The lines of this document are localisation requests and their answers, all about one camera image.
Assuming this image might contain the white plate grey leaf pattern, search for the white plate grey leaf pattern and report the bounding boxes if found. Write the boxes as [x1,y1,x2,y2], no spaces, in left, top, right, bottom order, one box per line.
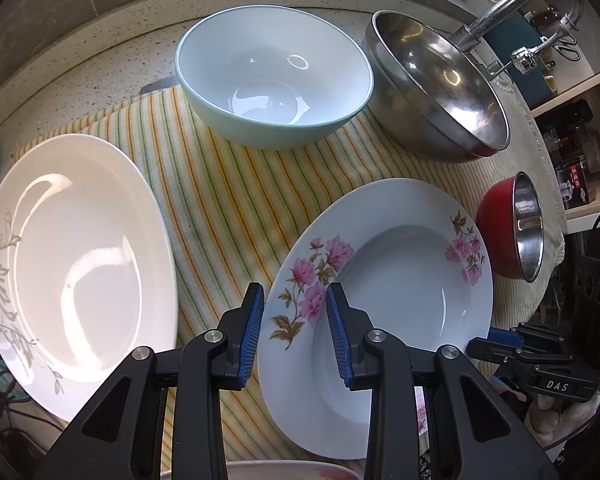
[0,134,179,422]

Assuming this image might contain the large stainless steel bowl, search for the large stainless steel bowl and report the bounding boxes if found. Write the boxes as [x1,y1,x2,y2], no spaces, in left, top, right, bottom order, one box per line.
[364,10,510,163]

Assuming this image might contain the chrome faucet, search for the chrome faucet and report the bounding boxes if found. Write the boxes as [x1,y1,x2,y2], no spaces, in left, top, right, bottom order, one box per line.
[452,0,588,81]

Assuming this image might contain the light blue ceramic bowl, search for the light blue ceramic bowl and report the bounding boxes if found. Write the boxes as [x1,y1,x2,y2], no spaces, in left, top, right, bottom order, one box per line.
[175,5,374,149]

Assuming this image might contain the black red box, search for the black red box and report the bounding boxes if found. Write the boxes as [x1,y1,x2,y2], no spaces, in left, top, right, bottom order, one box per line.
[555,160,600,211]

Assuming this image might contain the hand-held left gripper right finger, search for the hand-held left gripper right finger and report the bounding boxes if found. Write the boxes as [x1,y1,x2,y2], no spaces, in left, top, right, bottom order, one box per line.
[326,282,561,480]

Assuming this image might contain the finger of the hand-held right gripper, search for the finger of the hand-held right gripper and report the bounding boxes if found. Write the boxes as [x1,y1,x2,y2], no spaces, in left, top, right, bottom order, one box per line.
[490,325,573,353]
[467,337,576,366]

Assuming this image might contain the yellow green striped cloth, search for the yellow green striped cloth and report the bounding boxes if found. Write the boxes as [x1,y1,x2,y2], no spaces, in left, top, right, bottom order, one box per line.
[10,85,566,466]

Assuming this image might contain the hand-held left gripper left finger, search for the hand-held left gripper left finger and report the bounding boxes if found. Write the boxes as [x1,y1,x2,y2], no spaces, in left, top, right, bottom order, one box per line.
[32,282,266,480]

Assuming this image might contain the person's right hand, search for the person's right hand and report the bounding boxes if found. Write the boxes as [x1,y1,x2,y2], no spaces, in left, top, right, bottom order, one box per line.
[525,395,600,441]

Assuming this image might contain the small red steel bowl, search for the small red steel bowl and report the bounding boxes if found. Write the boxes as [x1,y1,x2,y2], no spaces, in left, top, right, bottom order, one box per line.
[476,171,545,283]

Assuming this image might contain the white plate pink flowers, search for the white plate pink flowers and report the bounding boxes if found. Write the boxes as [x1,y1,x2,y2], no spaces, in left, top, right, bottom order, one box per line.
[257,178,495,460]

